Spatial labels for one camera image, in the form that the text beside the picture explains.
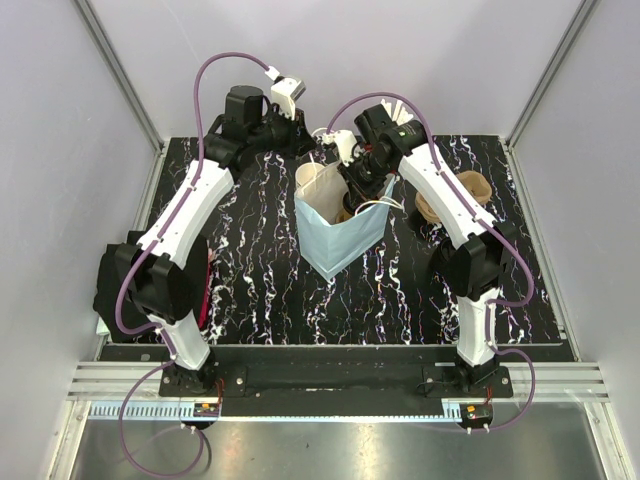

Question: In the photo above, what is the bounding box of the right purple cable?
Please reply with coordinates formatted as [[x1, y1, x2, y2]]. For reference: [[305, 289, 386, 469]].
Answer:
[[327, 92, 537, 434]]

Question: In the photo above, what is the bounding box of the purple cable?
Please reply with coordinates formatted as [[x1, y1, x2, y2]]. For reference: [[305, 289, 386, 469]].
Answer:
[[327, 92, 537, 434], [112, 52, 276, 476]]

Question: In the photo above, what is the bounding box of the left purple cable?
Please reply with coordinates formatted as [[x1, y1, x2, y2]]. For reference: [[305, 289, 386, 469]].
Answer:
[[112, 52, 276, 476]]

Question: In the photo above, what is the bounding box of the white wrapped straws bundle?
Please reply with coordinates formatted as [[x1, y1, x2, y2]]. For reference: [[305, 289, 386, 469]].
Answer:
[[380, 99, 414, 125]]

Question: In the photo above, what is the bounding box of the black cloth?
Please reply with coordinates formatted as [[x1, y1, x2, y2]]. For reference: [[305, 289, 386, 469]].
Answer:
[[93, 231, 210, 342]]

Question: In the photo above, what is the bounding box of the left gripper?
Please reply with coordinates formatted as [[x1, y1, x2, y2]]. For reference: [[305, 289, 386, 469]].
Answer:
[[248, 103, 317, 160]]

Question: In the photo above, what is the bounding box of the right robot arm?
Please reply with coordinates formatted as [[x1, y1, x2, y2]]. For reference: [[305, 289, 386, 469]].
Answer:
[[338, 105, 514, 397]]

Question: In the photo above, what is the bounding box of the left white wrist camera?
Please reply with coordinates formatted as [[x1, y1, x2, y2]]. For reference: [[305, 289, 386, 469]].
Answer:
[[265, 66, 306, 120]]

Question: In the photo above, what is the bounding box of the black plastic cup lid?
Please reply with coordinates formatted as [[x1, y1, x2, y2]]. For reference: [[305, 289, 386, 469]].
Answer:
[[342, 191, 363, 216]]

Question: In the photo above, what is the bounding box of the black marble pattern mat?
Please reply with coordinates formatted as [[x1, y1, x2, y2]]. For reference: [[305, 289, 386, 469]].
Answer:
[[99, 134, 581, 359]]

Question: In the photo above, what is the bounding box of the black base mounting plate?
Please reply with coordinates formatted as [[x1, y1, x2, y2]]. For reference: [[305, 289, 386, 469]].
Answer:
[[159, 345, 513, 399]]

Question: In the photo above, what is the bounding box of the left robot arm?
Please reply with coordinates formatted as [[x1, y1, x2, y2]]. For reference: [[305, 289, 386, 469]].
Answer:
[[93, 77, 315, 396]]

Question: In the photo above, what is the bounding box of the light blue paper bag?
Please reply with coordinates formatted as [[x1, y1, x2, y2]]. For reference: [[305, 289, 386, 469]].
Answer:
[[294, 139, 398, 281]]

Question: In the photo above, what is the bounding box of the aluminium frame rail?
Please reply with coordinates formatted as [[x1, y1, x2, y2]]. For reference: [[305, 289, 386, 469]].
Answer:
[[47, 362, 639, 479]]

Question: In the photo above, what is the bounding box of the stack of black lids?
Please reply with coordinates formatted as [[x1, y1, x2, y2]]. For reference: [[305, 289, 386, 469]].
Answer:
[[429, 239, 455, 272]]

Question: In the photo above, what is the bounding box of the stack of paper cups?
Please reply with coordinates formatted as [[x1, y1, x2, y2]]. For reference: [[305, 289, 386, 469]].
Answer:
[[295, 162, 324, 189]]

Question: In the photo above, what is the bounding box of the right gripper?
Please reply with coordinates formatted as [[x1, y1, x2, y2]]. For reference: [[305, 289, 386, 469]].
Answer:
[[336, 151, 391, 208]]

